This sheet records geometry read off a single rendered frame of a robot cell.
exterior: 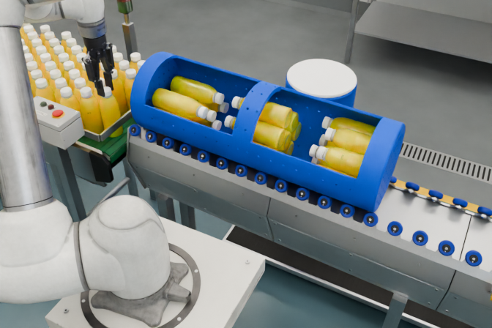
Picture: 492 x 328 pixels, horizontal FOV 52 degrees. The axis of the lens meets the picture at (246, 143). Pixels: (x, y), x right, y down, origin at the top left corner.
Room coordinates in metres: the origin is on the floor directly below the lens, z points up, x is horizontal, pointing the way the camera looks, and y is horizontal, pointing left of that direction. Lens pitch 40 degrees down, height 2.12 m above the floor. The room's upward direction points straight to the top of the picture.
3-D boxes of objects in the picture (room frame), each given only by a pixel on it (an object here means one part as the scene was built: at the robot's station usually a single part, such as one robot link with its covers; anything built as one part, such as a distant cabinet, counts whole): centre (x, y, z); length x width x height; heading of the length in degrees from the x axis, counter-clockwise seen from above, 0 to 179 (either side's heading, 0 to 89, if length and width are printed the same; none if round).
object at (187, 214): (1.57, 0.27, 0.31); 0.06 x 0.06 x 0.63; 62
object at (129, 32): (2.04, 0.53, 0.55); 0.04 x 0.04 x 1.10; 62
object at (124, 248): (0.72, 0.27, 1.22); 0.18 x 0.16 x 0.22; 105
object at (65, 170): (1.39, 0.68, 0.50); 0.04 x 0.04 x 1.00; 62
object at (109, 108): (1.52, 0.51, 0.99); 0.07 x 0.07 x 0.19
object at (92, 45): (1.52, 0.51, 1.27); 0.08 x 0.07 x 0.09; 152
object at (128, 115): (1.58, 0.43, 0.96); 0.40 x 0.01 x 0.03; 152
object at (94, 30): (1.52, 0.51, 1.35); 0.09 x 0.09 x 0.06
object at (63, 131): (1.39, 0.68, 1.05); 0.20 x 0.10 x 0.10; 62
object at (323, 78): (1.72, -0.30, 1.03); 0.28 x 0.28 x 0.01
